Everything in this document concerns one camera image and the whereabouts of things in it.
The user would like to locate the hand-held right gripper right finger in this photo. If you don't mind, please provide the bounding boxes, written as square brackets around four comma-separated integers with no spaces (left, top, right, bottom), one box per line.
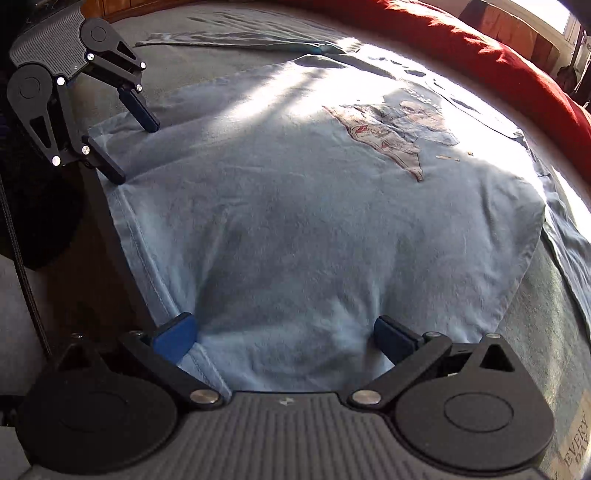
[346,315,529,411]

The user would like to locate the grey-green plaid bed sheet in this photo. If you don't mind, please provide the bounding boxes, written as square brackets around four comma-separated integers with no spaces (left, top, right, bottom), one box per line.
[60,0,591,480]

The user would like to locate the black cable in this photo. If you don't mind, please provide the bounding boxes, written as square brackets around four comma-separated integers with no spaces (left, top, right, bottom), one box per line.
[0,175,52,363]

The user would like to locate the red quilt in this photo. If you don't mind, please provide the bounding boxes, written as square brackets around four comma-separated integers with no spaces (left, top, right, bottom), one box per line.
[277,0,591,153]

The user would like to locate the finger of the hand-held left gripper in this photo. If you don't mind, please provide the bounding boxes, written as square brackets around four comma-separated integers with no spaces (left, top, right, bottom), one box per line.
[84,33,161,134]
[17,76,127,185]

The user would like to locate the light blue cartoon-print shirt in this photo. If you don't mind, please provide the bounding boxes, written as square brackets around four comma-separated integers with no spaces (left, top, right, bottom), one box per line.
[88,30,591,398]

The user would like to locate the wooden headboard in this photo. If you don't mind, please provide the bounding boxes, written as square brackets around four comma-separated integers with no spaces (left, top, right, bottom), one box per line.
[83,0,195,21]

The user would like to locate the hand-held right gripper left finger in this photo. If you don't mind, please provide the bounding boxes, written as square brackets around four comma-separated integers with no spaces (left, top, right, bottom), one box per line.
[55,312,227,411]

